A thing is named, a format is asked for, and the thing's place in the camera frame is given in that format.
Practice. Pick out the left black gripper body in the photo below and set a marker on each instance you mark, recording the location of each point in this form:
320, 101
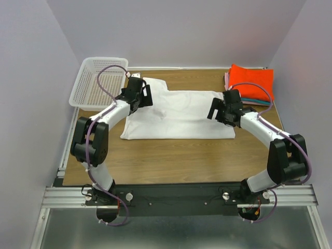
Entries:
123, 91

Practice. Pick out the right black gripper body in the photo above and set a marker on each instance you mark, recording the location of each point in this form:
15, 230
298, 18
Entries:
223, 116

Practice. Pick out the white t shirt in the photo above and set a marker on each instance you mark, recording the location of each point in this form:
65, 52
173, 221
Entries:
175, 115

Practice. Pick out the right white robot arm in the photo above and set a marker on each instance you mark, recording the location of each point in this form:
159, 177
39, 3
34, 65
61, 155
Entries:
287, 155

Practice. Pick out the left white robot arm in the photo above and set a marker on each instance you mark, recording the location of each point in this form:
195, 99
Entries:
90, 140

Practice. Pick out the teal folded t shirt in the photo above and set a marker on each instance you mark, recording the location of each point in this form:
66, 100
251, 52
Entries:
255, 102

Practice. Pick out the orange folded t shirt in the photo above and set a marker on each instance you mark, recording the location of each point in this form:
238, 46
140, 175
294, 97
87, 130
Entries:
246, 82

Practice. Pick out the white plastic laundry basket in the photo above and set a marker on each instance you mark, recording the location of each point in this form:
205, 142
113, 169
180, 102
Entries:
97, 77

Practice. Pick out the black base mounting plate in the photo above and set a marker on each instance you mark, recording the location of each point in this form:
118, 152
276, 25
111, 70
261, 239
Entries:
215, 208

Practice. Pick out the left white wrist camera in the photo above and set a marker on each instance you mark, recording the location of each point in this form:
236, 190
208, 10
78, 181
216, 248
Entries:
137, 75

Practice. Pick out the left aluminium side rail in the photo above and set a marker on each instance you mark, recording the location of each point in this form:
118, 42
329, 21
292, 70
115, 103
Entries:
66, 151

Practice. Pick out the aluminium frame rail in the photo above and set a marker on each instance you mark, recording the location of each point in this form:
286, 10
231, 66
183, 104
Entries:
73, 197

